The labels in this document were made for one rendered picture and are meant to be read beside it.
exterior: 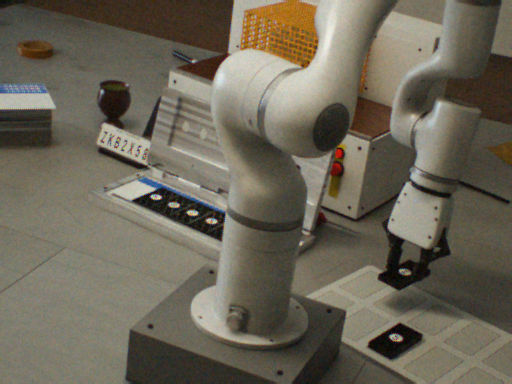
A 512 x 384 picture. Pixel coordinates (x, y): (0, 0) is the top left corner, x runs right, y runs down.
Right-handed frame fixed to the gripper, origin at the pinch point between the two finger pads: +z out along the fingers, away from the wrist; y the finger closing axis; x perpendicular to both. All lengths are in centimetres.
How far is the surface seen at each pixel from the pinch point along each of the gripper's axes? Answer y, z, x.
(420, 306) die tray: 3.6, 7.0, 3.4
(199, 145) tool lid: -57, -3, 0
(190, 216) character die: -44.3, 7.7, -11.0
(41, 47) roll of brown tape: -155, 1, 32
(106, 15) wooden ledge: -178, -7, 74
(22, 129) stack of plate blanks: -98, 8, -15
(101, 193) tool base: -64, 10, -18
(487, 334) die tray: 16.8, 6.6, 5.5
